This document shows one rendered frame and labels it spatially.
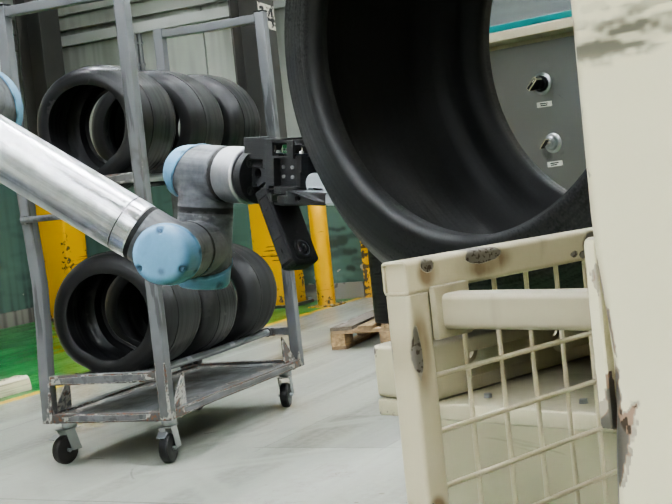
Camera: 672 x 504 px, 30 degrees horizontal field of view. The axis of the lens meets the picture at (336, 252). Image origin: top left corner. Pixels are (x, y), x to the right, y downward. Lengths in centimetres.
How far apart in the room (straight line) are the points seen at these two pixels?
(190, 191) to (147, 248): 16
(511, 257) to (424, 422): 12
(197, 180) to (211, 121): 390
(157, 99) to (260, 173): 361
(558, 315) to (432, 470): 11
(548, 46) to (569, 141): 16
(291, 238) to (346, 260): 999
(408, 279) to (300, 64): 75
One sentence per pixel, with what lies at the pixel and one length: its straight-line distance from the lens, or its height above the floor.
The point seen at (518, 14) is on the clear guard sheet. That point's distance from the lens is 214.
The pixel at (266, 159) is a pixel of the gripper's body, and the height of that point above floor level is 108.
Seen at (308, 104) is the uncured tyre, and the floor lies 113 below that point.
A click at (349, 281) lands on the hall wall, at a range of 1156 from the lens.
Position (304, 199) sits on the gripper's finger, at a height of 103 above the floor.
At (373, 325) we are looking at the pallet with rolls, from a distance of 795.
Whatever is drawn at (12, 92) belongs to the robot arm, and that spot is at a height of 122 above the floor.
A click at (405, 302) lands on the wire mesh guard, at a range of 65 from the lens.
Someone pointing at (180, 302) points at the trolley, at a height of 64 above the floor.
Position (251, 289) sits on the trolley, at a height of 60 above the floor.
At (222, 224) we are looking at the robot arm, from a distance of 168.
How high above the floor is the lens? 104
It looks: 3 degrees down
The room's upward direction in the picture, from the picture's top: 6 degrees counter-clockwise
